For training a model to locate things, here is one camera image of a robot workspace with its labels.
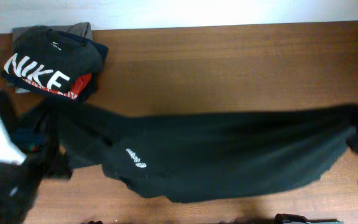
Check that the black t-shirt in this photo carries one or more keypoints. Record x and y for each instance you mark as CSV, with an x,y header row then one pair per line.
x,y
199,157

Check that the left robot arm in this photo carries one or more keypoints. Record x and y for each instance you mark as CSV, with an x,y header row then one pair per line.
x,y
29,153

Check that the navy folded shirt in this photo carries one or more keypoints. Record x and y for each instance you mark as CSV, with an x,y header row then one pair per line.
x,y
55,63

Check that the red folded shirt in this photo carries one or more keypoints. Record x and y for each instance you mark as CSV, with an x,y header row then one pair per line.
x,y
76,88

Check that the black Nike folded shirt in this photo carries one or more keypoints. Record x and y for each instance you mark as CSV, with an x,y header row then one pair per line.
x,y
54,62

